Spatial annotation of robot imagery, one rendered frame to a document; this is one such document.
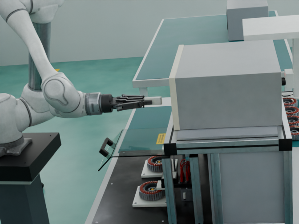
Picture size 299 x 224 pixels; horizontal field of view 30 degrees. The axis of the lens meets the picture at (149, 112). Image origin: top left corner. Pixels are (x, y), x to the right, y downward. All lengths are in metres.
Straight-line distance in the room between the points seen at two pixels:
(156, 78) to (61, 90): 1.84
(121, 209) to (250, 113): 0.66
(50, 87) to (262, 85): 0.75
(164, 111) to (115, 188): 0.91
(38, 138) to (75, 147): 1.85
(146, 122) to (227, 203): 1.14
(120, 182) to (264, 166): 0.73
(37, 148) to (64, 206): 1.17
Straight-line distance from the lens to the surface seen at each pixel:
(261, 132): 2.00
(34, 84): 2.77
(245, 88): 1.99
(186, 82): 1.98
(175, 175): 2.26
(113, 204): 2.32
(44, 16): 2.56
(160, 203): 2.25
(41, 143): 2.85
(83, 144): 4.78
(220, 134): 2.00
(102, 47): 7.14
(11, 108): 2.75
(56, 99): 2.04
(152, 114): 3.20
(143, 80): 3.80
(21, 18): 2.41
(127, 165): 2.61
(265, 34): 2.91
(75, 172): 4.34
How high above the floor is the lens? 1.95
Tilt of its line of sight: 22 degrees down
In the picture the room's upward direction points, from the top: 7 degrees counter-clockwise
